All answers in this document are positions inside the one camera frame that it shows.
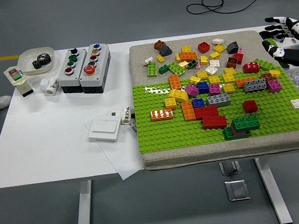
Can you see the yellow toy brick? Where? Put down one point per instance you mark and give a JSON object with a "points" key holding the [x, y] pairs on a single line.
{"points": [[170, 103], [228, 88], [214, 79], [186, 49], [228, 78], [229, 70], [204, 60], [275, 73], [202, 75], [183, 64], [215, 55], [178, 58], [195, 80], [219, 48]]}

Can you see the brown 2x2 brick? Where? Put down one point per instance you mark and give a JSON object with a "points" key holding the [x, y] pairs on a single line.
{"points": [[159, 45], [266, 76]]}

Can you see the magenta 2x2 brick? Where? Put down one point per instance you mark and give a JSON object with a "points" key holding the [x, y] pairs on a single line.
{"points": [[274, 86], [214, 89]]}

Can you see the grey 2x4 brick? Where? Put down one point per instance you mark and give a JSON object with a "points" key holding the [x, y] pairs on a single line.
{"points": [[219, 100], [255, 86]]}

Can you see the red 2x2 brick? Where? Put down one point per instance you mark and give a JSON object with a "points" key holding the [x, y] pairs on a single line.
{"points": [[250, 106], [203, 47], [239, 57]]}

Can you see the red 2x4 brick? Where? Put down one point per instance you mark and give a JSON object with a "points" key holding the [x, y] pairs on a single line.
{"points": [[214, 122], [206, 112]]}

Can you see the lime green toy brick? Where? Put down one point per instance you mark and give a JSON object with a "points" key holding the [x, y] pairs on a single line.
{"points": [[271, 42]]}

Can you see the magenta toy brick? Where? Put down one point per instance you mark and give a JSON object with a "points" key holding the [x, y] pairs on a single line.
{"points": [[238, 133]]}

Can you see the green studded baseplate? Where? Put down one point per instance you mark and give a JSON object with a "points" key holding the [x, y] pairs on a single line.
{"points": [[168, 134]]}

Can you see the green 2x4 brick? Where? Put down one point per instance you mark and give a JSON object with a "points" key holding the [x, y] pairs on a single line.
{"points": [[265, 64], [246, 123], [176, 69]]}

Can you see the red curved brick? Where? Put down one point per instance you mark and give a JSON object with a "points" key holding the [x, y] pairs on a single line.
{"points": [[250, 68]]}

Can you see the small pink brick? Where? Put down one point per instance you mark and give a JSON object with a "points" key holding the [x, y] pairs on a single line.
{"points": [[240, 50], [198, 66]]}

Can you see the dark grey slope brick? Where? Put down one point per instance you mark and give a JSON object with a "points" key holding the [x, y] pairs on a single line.
{"points": [[232, 48], [165, 50]]}

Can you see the white 2x2 plate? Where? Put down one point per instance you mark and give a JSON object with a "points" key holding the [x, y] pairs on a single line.
{"points": [[215, 63], [298, 104]]}

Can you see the brown hollow brick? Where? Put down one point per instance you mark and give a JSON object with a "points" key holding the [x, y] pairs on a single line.
{"points": [[232, 62]]}

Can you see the white slope brick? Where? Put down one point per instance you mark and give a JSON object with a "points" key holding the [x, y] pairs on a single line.
{"points": [[218, 41]]}

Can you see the white hollow brick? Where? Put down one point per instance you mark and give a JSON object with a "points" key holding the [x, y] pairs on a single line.
{"points": [[211, 70]]}

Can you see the blue 2x2 brick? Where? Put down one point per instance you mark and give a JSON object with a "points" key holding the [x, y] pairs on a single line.
{"points": [[203, 87], [199, 103]]}

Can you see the dark green hollow brick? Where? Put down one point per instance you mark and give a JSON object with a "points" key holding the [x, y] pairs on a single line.
{"points": [[192, 63]]}

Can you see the magenta slope brick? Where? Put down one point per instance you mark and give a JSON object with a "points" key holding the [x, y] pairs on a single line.
{"points": [[192, 91]]}

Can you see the yellow arch brick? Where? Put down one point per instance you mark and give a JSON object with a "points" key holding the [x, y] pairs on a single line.
{"points": [[177, 95]]}

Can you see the dark green small brick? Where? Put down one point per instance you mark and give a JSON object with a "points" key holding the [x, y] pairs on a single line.
{"points": [[164, 69]]}

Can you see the small yellow brick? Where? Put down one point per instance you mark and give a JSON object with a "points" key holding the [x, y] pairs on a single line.
{"points": [[160, 59]]}

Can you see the grey metal floor box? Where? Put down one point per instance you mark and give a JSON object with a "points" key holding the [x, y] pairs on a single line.
{"points": [[230, 168]]}

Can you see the small white flat piece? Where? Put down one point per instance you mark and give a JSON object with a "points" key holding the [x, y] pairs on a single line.
{"points": [[148, 60]]}

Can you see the white table leg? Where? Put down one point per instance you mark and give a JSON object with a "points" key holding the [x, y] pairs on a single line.
{"points": [[83, 221], [274, 197]]}

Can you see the metal floor socket plate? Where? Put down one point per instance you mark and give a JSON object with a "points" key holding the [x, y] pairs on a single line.
{"points": [[236, 190]]}

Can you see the white labelled tube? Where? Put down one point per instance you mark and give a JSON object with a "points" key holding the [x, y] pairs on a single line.
{"points": [[126, 115]]}

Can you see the grey emergency-stop control box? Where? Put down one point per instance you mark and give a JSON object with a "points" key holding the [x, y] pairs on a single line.
{"points": [[104, 65]]}

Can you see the small grey square chip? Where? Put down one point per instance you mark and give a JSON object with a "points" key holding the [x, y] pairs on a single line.
{"points": [[114, 113]]}

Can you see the white paper sheet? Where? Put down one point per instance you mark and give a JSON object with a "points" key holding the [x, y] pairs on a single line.
{"points": [[120, 159]]}

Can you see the grey four-button control box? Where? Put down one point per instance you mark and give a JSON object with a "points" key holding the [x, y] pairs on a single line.
{"points": [[63, 78]]}

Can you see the black metal gear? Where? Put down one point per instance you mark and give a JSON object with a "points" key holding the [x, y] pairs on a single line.
{"points": [[38, 64], [43, 58]]}

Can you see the clear plastic piece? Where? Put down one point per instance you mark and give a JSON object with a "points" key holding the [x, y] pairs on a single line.
{"points": [[34, 82]]}

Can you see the white plastic bowl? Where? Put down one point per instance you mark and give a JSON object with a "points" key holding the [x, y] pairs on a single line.
{"points": [[27, 60]]}

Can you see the white wall switch plate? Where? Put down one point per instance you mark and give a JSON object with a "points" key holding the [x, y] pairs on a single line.
{"points": [[104, 129]]}

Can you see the white red-green switch module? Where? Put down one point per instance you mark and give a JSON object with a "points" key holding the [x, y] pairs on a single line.
{"points": [[15, 74]]}

